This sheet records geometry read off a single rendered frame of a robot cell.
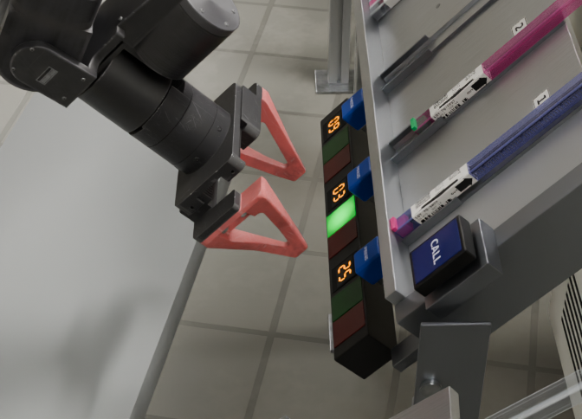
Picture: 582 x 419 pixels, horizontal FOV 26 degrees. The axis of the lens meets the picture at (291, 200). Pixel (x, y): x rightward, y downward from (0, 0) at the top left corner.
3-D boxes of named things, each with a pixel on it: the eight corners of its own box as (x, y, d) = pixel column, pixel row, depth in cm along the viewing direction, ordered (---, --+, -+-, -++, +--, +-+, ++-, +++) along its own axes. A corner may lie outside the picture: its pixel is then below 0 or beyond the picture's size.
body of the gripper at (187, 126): (254, 93, 99) (181, 37, 96) (251, 170, 91) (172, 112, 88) (199, 142, 102) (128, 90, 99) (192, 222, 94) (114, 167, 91)
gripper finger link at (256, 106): (328, 135, 104) (243, 69, 100) (331, 188, 98) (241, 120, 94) (272, 183, 107) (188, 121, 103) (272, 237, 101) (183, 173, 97)
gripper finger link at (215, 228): (331, 186, 99) (242, 119, 95) (333, 246, 93) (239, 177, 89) (272, 235, 102) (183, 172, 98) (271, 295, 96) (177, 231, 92)
